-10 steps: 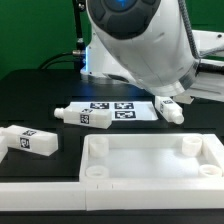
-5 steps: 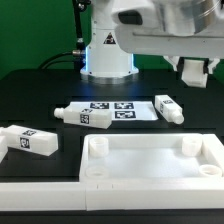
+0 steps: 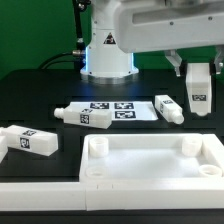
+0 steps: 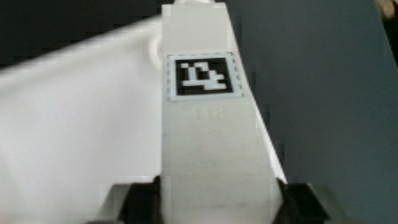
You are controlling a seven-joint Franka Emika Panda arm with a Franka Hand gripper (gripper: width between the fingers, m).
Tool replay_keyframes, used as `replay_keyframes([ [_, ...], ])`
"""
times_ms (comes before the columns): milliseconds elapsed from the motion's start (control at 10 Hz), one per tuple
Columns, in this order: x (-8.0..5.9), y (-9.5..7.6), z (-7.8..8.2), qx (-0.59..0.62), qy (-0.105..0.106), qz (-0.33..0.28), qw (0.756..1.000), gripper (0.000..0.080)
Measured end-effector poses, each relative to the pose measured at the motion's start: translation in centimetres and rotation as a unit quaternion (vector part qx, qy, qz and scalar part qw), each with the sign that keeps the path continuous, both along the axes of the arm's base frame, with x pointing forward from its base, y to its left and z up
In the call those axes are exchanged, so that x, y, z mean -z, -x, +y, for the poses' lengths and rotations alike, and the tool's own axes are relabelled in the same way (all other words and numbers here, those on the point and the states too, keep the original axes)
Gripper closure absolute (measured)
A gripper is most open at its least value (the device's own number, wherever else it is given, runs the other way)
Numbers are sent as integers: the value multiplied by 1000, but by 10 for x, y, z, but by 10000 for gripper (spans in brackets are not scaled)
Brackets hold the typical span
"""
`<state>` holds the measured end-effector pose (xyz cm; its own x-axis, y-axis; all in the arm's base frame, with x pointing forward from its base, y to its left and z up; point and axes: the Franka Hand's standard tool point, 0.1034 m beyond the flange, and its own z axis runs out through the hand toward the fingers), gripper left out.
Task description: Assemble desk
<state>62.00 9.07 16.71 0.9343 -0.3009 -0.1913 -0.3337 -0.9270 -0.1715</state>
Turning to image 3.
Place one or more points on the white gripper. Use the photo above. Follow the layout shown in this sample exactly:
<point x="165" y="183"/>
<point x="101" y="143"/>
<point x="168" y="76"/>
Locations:
<point x="153" y="25"/>

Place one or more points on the white desk top tray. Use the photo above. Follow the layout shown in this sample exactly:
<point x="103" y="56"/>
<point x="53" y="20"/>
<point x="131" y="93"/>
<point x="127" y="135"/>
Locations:
<point x="120" y="157"/>

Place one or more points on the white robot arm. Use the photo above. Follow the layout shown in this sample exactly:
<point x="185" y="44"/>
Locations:
<point x="105" y="61"/>

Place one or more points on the white sheet with tags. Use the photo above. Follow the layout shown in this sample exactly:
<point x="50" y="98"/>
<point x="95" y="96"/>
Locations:
<point x="124" y="110"/>

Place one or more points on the white front obstacle bar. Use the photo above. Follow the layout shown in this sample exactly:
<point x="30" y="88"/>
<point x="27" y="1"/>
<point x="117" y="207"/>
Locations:
<point x="199" y="193"/>

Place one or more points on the white obstacle bar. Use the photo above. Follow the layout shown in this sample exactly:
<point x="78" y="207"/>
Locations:
<point x="199" y="193"/>
<point x="3" y="147"/>

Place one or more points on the white left obstacle bar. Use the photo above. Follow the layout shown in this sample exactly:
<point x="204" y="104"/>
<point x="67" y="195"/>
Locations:
<point x="3" y="147"/>

